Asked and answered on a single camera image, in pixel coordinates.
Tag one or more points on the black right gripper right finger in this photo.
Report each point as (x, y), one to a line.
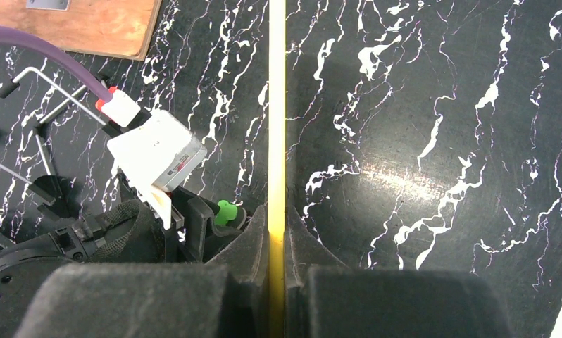
(326, 298)

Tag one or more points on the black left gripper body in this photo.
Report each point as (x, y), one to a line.
(130, 232)

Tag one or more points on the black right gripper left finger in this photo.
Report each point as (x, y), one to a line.
(225, 297)

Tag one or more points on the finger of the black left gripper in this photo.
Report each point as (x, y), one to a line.
(197, 213)
(218, 237)

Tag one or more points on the green bone-shaped eraser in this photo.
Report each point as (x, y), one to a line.
(230, 215)

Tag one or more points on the yellow-framed whiteboard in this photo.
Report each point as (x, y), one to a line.
(276, 165)

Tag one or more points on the black grey folding easel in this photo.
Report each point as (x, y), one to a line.
(48, 188)

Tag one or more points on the wooden board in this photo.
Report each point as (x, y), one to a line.
(120, 29)

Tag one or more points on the grey metal stand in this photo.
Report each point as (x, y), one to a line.
(48, 5)

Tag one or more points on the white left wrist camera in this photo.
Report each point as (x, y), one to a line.
(156, 157)

